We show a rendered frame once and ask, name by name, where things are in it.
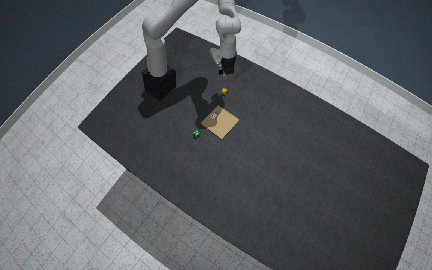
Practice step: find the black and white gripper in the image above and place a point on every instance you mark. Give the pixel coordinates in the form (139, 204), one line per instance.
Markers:
(227, 60)

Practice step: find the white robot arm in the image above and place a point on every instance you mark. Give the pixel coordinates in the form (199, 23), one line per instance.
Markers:
(154, 28)

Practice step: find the tan flat mat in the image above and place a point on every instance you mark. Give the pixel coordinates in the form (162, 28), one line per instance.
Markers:
(223, 124)

